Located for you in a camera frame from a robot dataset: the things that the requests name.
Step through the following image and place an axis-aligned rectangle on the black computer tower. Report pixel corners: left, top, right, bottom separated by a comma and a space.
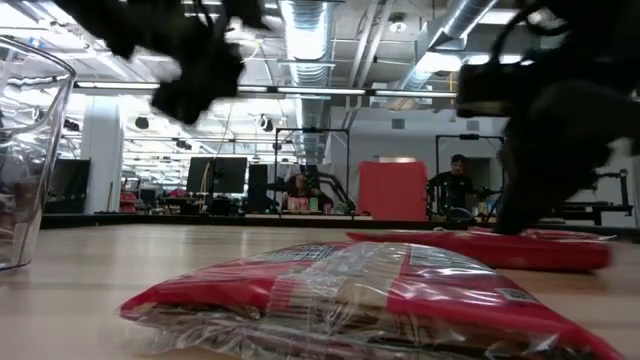
248, 163, 269, 214

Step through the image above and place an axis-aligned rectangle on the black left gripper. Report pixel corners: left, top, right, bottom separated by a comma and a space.
149, 29, 247, 126

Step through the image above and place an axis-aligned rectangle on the black rig frame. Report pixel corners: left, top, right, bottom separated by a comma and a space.
273, 127, 352, 217
433, 133, 507, 220

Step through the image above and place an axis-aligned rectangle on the black computer monitor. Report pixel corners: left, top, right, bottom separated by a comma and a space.
185, 156, 249, 195

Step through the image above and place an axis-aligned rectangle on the red cloth panel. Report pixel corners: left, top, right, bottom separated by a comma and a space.
357, 160, 431, 222

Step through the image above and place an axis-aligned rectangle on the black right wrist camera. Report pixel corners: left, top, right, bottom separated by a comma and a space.
456, 63, 522, 120

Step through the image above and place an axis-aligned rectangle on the clear plastic container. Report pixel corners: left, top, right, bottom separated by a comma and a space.
0, 35, 77, 271

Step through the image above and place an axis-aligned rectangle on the person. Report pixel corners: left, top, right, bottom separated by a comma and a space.
283, 172, 335, 214
424, 153, 484, 222

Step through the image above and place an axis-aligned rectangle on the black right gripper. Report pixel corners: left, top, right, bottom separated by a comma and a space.
493, 78, 640, 236

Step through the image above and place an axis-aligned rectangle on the silver ventilation duct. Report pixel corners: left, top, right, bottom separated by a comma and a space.
278, 0, 335, 166
392, 0, 501, 110

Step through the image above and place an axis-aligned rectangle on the long ceiling light bar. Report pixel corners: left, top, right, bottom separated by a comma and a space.
73, 81, 459, 99

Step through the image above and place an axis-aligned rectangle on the red popcorn bag clear wrap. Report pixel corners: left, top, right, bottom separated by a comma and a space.
117, 241, 626, 360
346, 228, 615, 274
467, 225, 614, 242

